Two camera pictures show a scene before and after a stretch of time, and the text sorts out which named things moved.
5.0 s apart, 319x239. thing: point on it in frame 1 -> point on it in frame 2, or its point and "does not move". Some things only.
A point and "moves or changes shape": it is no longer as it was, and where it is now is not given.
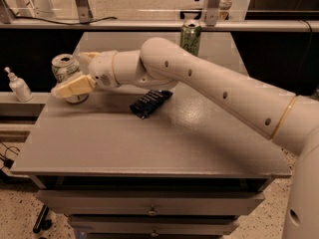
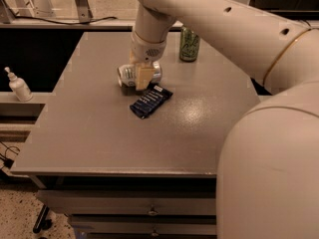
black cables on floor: x=8 y=162 does not move
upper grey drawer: x=151 y=201 does not move
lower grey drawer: x=153 y=224 does not move
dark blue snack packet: x=150 y=102 does not move
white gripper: x=101 y=69 -> x=147 y=52
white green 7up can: x=65 y=66 moves or changes shape
